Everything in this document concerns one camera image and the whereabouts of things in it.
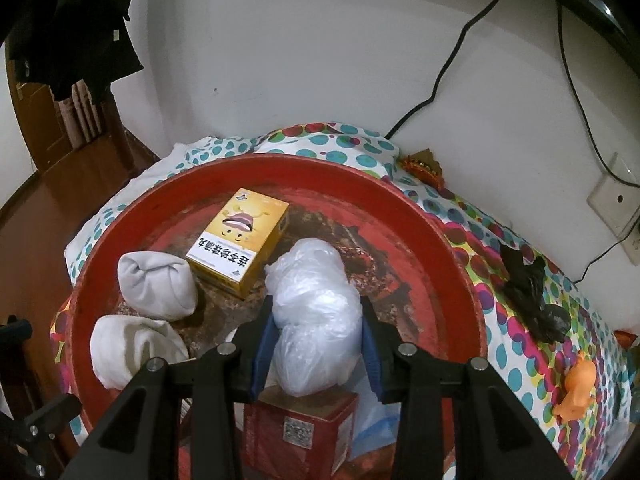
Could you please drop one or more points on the dark hanging clothing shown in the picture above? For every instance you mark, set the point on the dark hanging clothing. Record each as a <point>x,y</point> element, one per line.
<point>75,20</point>

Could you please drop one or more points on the white plastic bag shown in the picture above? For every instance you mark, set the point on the white plastic bag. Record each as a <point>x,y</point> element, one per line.
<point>310,310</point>

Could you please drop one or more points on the red gold ornament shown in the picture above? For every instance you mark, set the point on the red gold ornament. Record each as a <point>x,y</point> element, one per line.
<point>422,165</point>

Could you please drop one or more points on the light blue cloth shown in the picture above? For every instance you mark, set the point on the light blue cloth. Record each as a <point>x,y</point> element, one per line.
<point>372,425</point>

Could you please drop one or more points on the yellow cartoon box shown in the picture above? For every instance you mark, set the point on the yellow cartoon box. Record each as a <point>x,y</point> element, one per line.
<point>235,240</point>

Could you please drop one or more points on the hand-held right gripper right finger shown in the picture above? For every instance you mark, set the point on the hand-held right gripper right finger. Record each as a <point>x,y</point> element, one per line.
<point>372,360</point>

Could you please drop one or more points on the white coaxial wall socket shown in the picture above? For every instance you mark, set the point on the white coaxial wall socket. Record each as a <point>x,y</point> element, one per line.
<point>612,205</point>

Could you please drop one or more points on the brown wooden door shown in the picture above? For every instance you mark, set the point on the brown wooden door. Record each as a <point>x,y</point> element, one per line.
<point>35,125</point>

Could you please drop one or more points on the red cube box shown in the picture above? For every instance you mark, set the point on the red cube box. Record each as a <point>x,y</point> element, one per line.
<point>300,425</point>

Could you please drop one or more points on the orange plastic toy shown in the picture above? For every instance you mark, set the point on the orange plastic toy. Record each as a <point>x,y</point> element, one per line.
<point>580,382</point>

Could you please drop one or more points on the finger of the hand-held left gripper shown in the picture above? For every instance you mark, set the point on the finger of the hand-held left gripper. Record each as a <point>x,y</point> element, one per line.
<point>17,337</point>
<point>50,422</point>

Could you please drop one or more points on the polka dot tablecloth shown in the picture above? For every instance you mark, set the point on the polka dot tablecloth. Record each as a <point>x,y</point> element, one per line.
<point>500,385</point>

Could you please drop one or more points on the white rolled sock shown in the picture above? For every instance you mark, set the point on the white rolled sock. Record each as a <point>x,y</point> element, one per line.
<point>125,345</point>
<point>155,282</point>

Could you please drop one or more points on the red round tray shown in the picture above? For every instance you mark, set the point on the red round tray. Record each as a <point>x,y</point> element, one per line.
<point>350,200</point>

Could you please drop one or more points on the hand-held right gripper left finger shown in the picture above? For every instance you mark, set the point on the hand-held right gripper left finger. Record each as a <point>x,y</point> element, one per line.
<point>263,355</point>

